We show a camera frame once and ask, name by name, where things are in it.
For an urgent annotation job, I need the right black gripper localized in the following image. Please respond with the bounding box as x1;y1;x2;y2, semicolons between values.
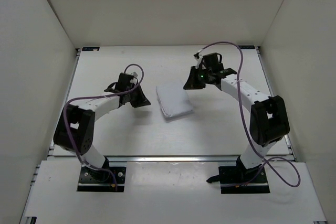
183;67;211;91

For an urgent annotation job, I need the white skirt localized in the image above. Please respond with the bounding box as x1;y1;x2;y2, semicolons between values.
155;79;194;122

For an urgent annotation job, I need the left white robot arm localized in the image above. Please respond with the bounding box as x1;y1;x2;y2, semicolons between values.
53;72;151;181

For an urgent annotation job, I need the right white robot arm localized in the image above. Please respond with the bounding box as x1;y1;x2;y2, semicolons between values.
183;52;289;184

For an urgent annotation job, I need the right blue corner label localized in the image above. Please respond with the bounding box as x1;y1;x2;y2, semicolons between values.
239;45;255;50

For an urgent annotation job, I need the blue corner label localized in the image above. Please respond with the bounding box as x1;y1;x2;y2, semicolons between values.
81;47;100;51
239;45;255;50

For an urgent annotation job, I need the left blue corner label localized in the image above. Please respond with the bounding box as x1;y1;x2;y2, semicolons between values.
81;47;100;51

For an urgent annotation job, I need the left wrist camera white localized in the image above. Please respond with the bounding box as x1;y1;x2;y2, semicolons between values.
131;72;139;85

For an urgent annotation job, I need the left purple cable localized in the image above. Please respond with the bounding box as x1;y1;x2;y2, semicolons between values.
65;63;145;187

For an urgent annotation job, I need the purple cable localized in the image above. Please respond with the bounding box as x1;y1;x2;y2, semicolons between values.
198;41;302;188
65;63;145;187

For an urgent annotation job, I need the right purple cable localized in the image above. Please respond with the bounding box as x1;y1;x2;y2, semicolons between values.
198;41;302;188

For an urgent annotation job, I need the aluminium front rail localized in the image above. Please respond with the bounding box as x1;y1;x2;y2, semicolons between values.
108;155;238;163

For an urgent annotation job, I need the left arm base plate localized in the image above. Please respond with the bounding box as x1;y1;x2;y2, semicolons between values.
77;162;127;193

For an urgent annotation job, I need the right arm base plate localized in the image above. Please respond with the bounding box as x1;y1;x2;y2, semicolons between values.
218;166;270;194

